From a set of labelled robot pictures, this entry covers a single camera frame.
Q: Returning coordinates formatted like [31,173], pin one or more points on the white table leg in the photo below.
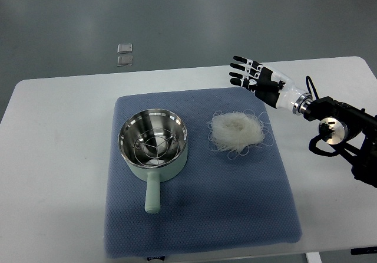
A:
[313,257]

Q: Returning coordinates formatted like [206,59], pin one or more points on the wire steaming rack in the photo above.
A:
[156,151]

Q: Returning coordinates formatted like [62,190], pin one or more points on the mint green steel pot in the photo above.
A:
[149,123]

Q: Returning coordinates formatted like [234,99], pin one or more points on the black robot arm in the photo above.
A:
[343,130]

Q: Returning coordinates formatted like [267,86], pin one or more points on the upper metal floor plate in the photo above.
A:
[124,48]

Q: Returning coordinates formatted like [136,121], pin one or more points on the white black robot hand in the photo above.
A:
[270,86]

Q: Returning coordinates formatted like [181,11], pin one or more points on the blue textured cloth mat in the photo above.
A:
[216,201]

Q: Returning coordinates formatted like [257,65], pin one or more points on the white vermicelli noodle nest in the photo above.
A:
[237,133]

